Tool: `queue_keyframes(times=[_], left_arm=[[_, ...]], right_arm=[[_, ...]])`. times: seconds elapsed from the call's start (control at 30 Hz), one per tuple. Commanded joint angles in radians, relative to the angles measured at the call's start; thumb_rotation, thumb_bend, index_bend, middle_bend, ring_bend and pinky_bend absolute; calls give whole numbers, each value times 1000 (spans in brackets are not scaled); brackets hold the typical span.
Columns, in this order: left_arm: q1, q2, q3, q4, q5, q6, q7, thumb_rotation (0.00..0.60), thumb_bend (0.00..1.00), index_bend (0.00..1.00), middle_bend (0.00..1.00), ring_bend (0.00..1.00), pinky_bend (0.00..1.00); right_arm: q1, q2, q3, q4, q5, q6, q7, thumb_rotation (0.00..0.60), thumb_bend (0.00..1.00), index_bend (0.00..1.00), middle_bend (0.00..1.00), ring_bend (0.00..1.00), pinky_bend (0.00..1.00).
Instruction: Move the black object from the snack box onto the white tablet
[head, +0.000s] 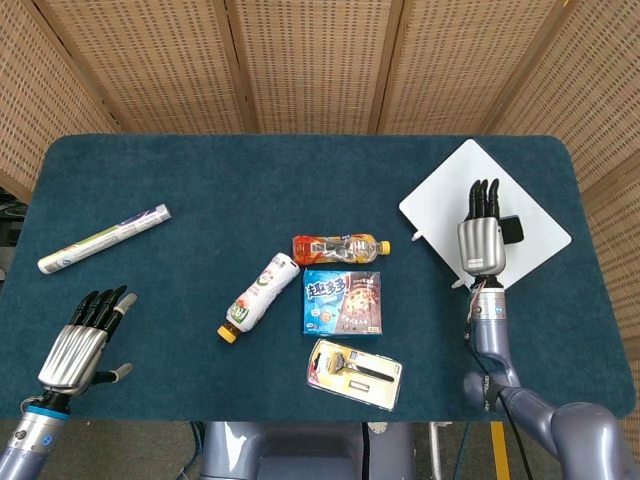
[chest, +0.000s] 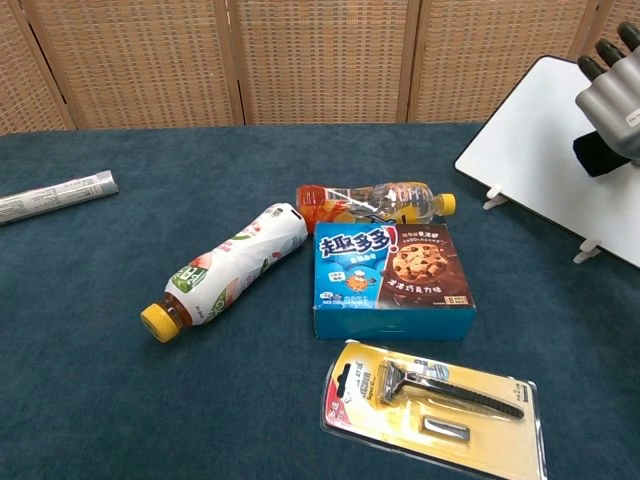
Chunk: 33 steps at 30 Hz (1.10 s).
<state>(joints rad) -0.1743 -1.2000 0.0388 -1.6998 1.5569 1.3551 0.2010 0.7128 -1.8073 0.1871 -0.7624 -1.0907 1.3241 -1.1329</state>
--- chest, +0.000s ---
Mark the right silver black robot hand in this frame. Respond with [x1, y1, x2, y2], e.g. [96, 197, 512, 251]
[574, 20, 640, 169]

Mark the black sponge pad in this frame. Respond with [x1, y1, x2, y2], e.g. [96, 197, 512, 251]
[572, 130, 632, 178]

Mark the white magnetic board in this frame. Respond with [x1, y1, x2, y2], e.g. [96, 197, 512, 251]
[453, 54, 640, 271]

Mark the clear orange label bottle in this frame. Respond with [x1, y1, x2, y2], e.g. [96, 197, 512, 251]
[294, 180, 457, 226]

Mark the blue cookie box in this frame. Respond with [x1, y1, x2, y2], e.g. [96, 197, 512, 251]
[312, 220, 477, 342]

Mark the woven folding screen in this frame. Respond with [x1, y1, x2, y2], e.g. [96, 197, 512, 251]
[0, 0, 640, 137]

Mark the yellow razor blister pack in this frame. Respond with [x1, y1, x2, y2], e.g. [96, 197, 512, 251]
[319, 339, 549, 480]

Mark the white peach tea bottle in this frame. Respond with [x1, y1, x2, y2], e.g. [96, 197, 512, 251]
[140, 202, 309, 344]

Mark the dark blue table cloth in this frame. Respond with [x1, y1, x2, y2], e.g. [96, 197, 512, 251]
[0, 122, 640, 480]

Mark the white silver toothpaste tube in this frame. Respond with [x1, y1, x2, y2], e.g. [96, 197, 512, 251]
[0, 169, 120, 226]

